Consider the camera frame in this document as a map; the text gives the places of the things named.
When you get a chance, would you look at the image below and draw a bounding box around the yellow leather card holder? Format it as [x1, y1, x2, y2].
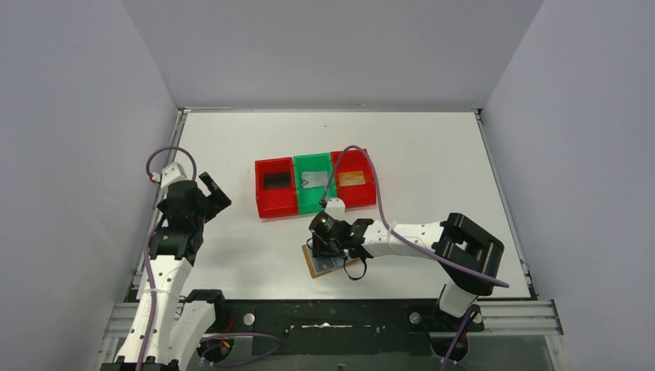
[302, 243, 361, 279]

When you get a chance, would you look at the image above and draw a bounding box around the red bin with gold card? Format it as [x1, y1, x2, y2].
[335, 150, 377, 209]

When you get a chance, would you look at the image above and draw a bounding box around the red bin with black card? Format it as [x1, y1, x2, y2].
[255, 157, 298, 219]

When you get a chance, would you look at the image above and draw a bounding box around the green plastic bin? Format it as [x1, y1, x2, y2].
[292, 152, 333, 214]

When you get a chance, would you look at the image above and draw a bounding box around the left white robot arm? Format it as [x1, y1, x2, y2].
[100, 172, 232, 370]

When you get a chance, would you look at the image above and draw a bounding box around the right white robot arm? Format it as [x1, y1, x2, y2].
[308, 211, 509, 330]

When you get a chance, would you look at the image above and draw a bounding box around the silver card in bin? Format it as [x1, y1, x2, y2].
[300, 171, 330, 189]

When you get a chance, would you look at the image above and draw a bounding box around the gold card in bin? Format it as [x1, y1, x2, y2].
[338, 170, 366, 187]

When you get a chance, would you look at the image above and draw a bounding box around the black card in bin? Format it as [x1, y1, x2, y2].
[263, 172, 292, 189]

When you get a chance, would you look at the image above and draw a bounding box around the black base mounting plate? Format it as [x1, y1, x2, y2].
[206, 299, 463, 356]

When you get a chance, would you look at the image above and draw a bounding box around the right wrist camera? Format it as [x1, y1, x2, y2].
[319, 198, 346, 220]

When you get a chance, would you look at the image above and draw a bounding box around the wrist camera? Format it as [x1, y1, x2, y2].
[319, 198, 346, 220]
[148, 162, 189, 191]

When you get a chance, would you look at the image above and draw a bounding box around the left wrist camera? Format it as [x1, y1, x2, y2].
[148, 162, 189, 191]

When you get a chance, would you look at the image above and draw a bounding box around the aluminium frame rail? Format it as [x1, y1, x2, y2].
[103, 301, 564, 339]

